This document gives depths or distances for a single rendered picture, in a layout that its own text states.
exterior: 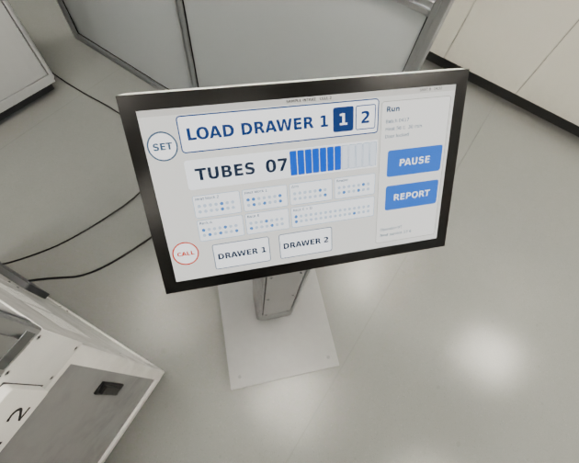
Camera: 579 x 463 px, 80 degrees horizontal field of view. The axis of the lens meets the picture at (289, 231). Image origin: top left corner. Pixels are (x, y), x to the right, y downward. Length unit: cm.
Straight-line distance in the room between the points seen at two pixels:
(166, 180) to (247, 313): 107
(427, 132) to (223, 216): 36
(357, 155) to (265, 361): 110
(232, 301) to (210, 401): 40
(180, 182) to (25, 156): 177
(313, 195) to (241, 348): 105
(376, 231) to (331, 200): 11
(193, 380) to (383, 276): 96
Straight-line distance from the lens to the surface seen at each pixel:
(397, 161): 61
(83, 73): 258
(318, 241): 60
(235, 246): 58
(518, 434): 189
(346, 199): 59
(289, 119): 53
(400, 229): 66
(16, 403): 76
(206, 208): 55
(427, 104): 62
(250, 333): 152
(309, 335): 154
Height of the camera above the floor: 154
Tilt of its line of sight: 63 degrees down
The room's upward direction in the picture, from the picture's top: 12 degrees clockwise
